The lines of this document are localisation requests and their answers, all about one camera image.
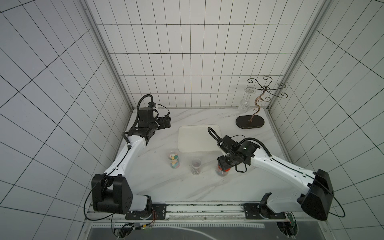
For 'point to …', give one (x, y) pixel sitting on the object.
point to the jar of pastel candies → (174, 158)
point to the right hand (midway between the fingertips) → (223, 159)
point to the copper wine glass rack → (254, 121)
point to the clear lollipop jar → (222, 173)
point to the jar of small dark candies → (196, 166)
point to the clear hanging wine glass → (245, 103)
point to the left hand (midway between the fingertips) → (162, 121)
